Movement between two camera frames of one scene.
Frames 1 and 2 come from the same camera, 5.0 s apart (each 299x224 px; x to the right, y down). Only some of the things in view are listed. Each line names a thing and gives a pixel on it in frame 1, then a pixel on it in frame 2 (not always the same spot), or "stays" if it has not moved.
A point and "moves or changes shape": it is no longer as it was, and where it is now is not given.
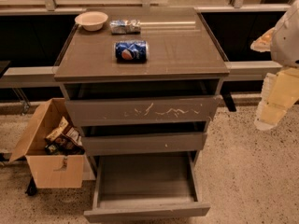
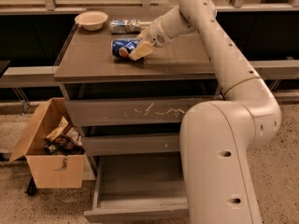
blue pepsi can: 131,51 moves or changes shape
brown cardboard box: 50,170 stays
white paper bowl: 92,21 stays
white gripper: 286,42 → 154,35
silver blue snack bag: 125,26 stays
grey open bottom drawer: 131,186 stays
